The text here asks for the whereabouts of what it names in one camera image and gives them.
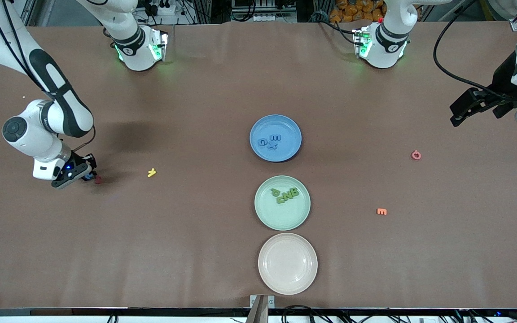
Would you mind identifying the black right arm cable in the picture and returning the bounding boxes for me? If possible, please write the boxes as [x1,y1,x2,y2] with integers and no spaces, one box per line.
[0,0,96,153]

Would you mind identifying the green plate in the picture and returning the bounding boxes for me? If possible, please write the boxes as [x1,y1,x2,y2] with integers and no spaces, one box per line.
[254,175,311,231]

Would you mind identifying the bag of orange items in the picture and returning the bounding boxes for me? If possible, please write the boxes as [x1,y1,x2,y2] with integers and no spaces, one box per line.
[329,0,387,24]

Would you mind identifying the long white power strip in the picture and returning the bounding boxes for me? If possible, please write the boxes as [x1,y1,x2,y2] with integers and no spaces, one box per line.
[253,13,298,23]

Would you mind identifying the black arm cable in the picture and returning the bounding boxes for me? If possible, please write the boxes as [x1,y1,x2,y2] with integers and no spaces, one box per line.
[433,0,510,97]
[0,0,96,153]

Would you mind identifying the beige plate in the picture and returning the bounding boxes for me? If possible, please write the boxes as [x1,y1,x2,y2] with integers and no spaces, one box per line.
[258,232,319,296]

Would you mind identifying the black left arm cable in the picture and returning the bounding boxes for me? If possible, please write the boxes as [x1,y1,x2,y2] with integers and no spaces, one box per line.
[433,0,510,97]

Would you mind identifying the blue plate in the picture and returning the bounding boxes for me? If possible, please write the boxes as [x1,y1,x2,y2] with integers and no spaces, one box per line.
[250,114,302,163]

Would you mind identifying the metal camera post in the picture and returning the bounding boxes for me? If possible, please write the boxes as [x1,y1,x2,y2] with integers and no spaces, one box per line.
[250,294,275,323]

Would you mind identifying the white power strip with plugs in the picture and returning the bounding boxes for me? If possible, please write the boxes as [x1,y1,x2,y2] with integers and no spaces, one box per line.
[149,0,176,17]

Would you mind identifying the brown table cover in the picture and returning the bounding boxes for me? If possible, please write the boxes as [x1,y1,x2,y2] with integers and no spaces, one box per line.
[0,20,517,310]

